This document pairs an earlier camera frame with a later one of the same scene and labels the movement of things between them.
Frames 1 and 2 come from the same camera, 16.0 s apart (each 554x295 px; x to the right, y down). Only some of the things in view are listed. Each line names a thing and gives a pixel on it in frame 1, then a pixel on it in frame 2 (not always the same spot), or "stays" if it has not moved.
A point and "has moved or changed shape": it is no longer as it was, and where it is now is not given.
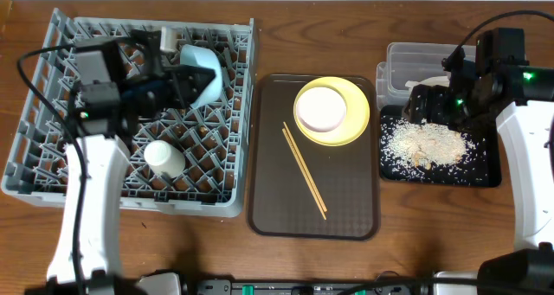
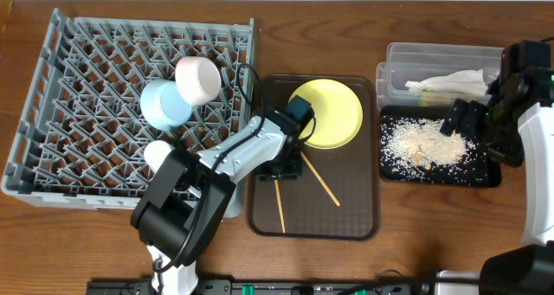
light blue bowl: (196, 55) has moved or changed shape
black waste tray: (423, 153) stays
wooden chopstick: (304, 166) -> (320, 179)
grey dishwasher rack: (198, 160) stays
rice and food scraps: (421, 150) stays
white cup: (163, 157) stays
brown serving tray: (347, 176) stays
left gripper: (177, 86) -> (279, 170)
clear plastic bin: (408, 61) stays
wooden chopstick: (304, 174) -> (277, 187)
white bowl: (321, 109) has moved or changed shape
